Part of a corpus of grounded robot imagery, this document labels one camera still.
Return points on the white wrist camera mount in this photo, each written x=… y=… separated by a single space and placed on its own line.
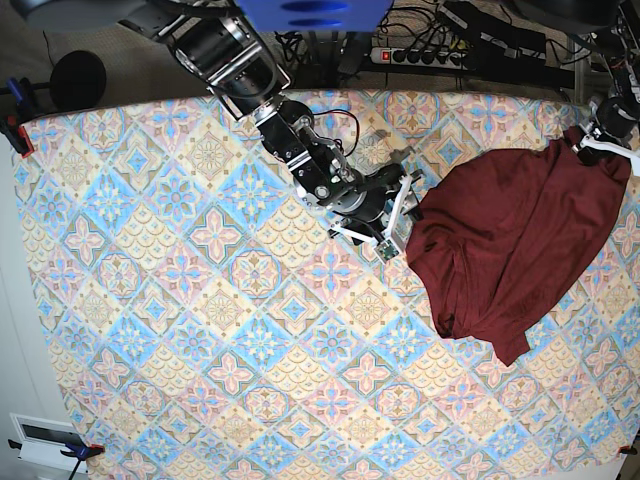
x=590 y=143
x=386 y=253

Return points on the patterned tablecloth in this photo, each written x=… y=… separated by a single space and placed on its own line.
x=202 y=325

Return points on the orange corner clamp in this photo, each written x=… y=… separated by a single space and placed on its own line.
x=628 y=450

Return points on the white power strip red switch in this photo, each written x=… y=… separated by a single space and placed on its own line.
x=415 y=57

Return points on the blue clamp upper left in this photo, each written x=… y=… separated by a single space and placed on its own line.
x=20 y=90

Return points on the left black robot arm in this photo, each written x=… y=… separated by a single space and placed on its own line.
x=619 y=45

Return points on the black orange table clamp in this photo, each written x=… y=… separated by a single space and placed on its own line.
x=17 y=136

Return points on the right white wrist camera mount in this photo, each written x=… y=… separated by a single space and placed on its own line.
x=386 y=253

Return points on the white wall socket box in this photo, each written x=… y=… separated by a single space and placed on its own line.
x=30 y=428

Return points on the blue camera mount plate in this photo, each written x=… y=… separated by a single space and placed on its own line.
x=315 y=15

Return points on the dark red t-shirt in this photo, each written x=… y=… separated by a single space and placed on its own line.
x=505 y=235

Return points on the blue black bar clamp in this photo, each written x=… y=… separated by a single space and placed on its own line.
x=67 y=456

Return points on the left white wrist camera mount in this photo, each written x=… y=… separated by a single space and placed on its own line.
x=590 y=143

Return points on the black round stool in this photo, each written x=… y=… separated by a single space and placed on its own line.
x=78 y=81

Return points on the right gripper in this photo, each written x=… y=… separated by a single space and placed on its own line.
x=369 y=209

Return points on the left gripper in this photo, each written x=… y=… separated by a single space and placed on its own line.
x=615 y=120

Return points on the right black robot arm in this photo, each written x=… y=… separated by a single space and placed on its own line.
x=220 y=48

